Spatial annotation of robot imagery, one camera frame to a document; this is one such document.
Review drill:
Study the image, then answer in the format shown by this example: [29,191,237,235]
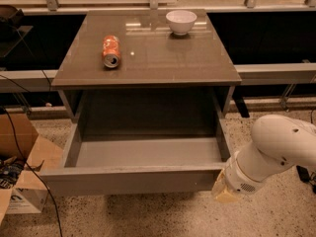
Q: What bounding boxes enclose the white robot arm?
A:
[211,115,316,203]

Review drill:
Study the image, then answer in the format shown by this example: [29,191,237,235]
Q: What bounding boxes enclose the grey drawer cabinet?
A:
[52,10,241,113]

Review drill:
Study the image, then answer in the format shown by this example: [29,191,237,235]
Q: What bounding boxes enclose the grey top drawer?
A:
[39,88,236,197]

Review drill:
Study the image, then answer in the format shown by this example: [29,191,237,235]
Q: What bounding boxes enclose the black cable on floor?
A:
[0,106,64,237]

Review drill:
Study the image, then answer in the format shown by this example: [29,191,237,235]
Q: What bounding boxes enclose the black device on shelf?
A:
[0,5,33,60]

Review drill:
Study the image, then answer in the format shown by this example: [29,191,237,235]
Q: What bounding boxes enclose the white ceramic bowl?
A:
[166,10,198,36]

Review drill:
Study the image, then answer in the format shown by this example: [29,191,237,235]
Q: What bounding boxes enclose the brown cardboard box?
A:
[0,114,62,222]

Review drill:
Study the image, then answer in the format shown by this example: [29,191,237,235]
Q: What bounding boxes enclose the black power adapter with cable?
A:
[296,166,316,194]

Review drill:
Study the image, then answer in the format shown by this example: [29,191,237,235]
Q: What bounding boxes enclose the orange soda can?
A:
[102,36,120,68]

